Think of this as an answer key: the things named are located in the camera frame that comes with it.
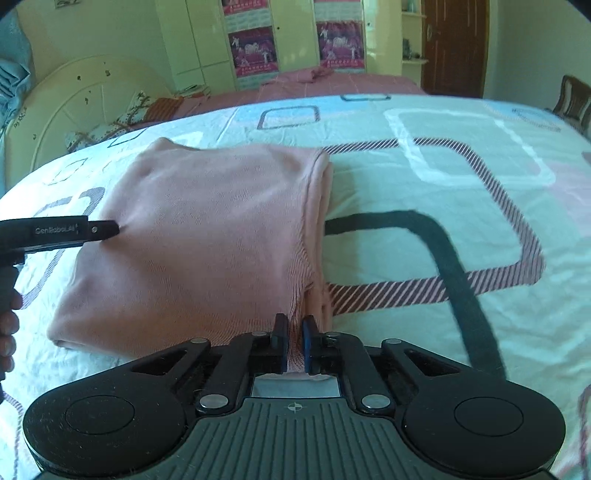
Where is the pink bedspread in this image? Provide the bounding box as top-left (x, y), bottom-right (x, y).
top-left (178, 68), bottom-right (428, 117)

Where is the white round headboard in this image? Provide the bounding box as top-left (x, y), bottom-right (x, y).
top-left (7, 55), bottom-right (174, 145)

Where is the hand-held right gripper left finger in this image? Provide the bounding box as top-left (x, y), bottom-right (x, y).
top-left (131, 314), bottom-right (290, 414)

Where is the person's left hand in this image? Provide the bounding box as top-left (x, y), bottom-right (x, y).
top-left (0, 288), bottom-right (25, 384)

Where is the pink sweater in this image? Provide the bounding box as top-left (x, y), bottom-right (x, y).
top-left (46, 137), bottom-right (336, 374)

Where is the wall shelf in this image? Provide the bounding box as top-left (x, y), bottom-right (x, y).
top-left (400, 0), bottom-right (428, 66)

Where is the pink printed wall poster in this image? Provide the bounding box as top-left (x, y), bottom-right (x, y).
top-left (314, 0), bottom-right (368, 71)
top-left (222, 0), bottom-right (280, 79)

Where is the pale green wardrobe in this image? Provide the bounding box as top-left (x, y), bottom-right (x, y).
top-left (154, 0), bottom-right (408, 91)

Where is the wooden chair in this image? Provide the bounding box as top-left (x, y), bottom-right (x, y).
top-left (551, 74), bottom-right (591, 136)

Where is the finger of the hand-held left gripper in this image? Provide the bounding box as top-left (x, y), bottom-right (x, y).
top-left (88, 220), bottom-right (122, 241)

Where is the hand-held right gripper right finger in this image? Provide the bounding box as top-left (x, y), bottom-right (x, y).
top-left (302, 315), bottom-right (463, 414)

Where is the orange brown pillow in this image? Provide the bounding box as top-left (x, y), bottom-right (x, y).
top-left (142, 98), bottom-right (186, 123)

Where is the patterned bed sheet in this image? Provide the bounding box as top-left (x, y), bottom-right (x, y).
top-left (0, 92), bottom-right (591, 480)

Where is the crumpled pink cloth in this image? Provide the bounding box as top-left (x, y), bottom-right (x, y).
top-left (281, 66), bottom-right (334, 85)

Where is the brown wooden door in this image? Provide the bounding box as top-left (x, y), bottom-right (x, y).
top-left (421, 0), bottom-right (490, 99)

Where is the floral pillow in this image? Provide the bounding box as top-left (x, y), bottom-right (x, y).
top-left (65, 90), bottom-right (154, 154)

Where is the blue curtain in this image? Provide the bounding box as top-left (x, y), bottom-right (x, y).
top-left (0, 9), bottom-right (34, 139)

